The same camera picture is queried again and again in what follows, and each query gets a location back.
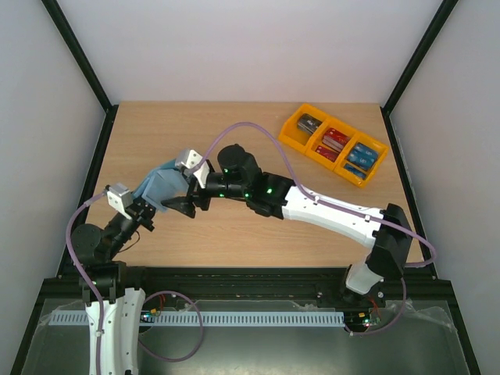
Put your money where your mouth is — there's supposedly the light blue cable duct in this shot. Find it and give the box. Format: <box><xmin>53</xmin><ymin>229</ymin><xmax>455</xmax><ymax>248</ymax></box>
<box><xmin>48</xmin><ymin>307</ymin><xmax>346</xmax><ymax>327</ymax></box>

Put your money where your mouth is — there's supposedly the yellow three-compartment bin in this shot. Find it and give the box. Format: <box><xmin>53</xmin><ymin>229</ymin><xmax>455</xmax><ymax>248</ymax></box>
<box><xmin>278</xmin><ymin>104</ymin><xmax>388</xmax><ymax>188</ymax></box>

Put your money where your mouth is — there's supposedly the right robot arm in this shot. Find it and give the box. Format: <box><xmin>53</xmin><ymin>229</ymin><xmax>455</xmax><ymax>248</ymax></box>
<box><xmin>161</xmin><ymin>144</ymin><xmax>411</xmax><ymax>306</ymax></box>

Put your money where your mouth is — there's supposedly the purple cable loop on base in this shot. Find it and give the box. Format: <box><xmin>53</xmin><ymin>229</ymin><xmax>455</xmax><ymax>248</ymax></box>
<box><xmin>136</xmin><ymin>290</ymin><xmax>205</xmax><ymax>363</ymax></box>

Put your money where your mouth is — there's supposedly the blue leather card holder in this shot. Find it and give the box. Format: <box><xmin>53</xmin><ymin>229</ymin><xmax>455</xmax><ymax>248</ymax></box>
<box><xmin>132</xmin><ymin>159</ymin><xmax>188</xmax><ymax>213</ymax></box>

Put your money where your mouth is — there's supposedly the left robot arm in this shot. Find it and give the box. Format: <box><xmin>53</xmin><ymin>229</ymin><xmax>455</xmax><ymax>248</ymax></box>
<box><xmin>66</xmin><ymin>197</ymin><xmax>155</xmax><ymax>374</ymax></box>

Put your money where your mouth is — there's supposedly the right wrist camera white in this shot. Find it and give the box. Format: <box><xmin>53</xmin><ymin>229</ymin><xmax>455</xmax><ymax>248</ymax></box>
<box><xmin>175</xmin><ymin>148</ymin><xmax>211</xmax><ymax>189</ymax></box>

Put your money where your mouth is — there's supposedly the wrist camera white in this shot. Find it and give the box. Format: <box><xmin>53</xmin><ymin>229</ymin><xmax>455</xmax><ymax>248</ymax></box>
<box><xmin>175</xmin><ymin>148</ymin><xmax>211</xmax><ymax>189</ymax></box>
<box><xmin>106</xmin><ymin>183</ymin><xmax>133</xmax><ymax>220</ymax></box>

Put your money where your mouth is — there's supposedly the blue card stack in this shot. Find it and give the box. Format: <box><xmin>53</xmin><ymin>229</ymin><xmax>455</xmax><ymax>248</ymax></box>
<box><xmin>347</xmin><ymin>142</ymin><xmax>379</xmax><ymax>171</ymax></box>

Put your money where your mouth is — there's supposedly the black aluminium frame rail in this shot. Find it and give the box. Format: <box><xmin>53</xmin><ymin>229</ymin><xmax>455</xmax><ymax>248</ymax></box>
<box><xmin>36</xmin><ymin>266</ymin><xmax>458</xmax><ymax>308</ymax></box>

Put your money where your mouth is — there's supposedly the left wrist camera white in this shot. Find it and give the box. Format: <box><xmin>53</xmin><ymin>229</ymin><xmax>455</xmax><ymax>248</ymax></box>
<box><xmin>106</xmin><ymin>183</ymin><xmax>133</xmax><ymax>220</ymax></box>

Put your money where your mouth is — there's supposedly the black card stack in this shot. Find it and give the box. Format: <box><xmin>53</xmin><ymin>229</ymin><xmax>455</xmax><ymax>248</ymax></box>
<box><xmin>297</xmin><ymin>113</ymin><xmax>322</xmax><ymax>135</ymax></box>

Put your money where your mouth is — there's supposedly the loose blue card in bin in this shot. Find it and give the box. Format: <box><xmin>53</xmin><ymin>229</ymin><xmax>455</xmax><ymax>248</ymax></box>
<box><xmin>344</xmin><ymin>163</ymin><xmax>366</xmax><ymax>180</ymax></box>

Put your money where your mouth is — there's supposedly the red card stack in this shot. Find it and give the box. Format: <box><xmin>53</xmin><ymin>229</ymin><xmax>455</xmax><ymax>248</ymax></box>
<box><xmin>322</xmin><ymin>127</ymin><xmax>350</xmax><ymax>152</ymax></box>

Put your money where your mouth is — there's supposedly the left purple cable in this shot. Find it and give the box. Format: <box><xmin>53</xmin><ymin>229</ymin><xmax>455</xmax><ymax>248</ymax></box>
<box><xmin>65</xmin><ymin>188</ymin><xmax>114</xmax><ymax>375</ymax></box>

